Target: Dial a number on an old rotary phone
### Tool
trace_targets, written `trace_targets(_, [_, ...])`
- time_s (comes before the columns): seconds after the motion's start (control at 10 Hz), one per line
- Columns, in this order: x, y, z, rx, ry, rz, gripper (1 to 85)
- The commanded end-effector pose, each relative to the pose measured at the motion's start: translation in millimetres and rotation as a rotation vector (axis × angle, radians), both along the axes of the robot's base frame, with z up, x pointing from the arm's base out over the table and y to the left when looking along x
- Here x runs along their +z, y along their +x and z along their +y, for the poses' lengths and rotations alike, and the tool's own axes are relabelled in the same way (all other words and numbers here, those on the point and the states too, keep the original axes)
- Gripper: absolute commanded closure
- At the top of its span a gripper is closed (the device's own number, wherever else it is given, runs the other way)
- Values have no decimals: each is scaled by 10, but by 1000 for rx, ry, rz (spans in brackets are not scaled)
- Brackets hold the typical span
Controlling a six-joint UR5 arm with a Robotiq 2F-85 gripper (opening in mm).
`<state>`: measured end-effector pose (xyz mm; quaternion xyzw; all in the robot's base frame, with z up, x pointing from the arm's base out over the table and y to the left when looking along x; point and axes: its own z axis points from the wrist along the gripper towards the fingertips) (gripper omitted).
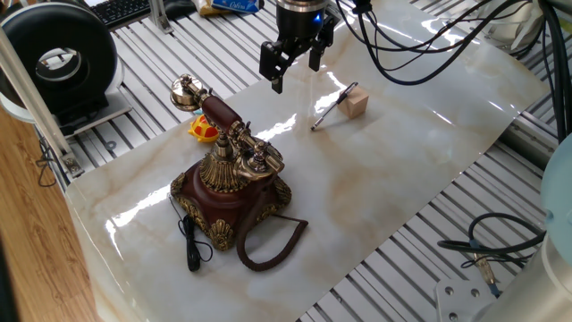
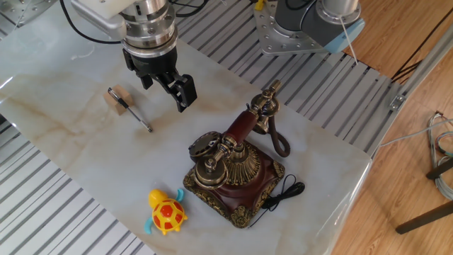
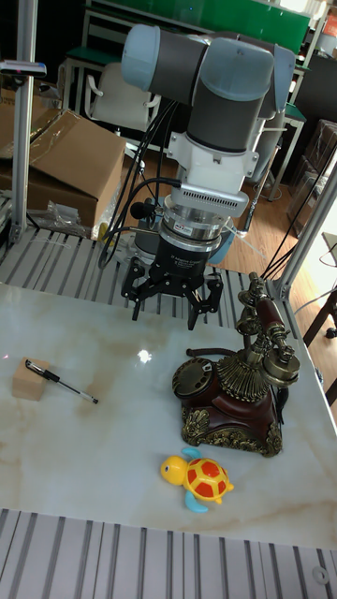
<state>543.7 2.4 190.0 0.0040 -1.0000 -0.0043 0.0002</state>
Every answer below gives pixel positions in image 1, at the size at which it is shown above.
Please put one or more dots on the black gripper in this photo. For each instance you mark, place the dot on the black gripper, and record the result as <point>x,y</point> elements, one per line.
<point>297,22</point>

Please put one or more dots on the black silver pen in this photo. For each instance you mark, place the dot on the black silver pen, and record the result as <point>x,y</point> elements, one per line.
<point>333,107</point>

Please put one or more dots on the antique maroon brass phone base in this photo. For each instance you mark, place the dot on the antique maroon brass phone base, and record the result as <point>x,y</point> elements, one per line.
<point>223,201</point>

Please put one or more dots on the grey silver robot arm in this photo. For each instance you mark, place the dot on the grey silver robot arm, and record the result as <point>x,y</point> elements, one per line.
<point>558,201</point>

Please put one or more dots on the wooden cube block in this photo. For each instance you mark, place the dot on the wooden cube block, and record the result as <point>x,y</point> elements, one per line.
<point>355,105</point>

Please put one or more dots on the blue snack packet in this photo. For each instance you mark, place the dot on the blue snack packet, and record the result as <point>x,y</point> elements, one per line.
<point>232,4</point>

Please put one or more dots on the antique maroon brass handset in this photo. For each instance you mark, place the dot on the antique maroon brass handset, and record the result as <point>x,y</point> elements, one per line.
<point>221,112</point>

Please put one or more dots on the yellow snack packet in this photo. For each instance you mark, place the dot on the yellow snack packet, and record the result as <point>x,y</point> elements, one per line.
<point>205,6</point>

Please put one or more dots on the yellow orange toy turtle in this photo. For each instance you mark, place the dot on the yellow orange toy turtle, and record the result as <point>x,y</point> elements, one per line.
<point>203,129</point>

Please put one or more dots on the black computer mouse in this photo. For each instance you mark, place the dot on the black computer mouse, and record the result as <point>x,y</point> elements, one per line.
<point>179,8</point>

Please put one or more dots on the glossy marble pattern mat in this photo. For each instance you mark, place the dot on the glossy marble pattern mat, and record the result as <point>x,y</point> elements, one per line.
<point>380,179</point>

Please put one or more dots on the black keyboard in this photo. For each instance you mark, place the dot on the black keyboard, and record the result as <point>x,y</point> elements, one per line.
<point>120,11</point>

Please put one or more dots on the white flat stand plate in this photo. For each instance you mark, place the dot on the white flat stand plate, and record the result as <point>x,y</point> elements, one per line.
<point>114,107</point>

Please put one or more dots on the aluminium profile bar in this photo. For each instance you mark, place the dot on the aluminium profile bar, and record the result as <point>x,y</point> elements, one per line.
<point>527,138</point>

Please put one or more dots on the silver angle bracket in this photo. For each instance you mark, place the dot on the silver angle bracket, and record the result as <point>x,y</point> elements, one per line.
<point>158,15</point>

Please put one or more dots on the aluminium frame post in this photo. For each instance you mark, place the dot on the aluminium frame post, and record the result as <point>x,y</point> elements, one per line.
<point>31,98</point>

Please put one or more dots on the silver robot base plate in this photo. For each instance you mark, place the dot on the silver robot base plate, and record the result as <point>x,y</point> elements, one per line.
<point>460,297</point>

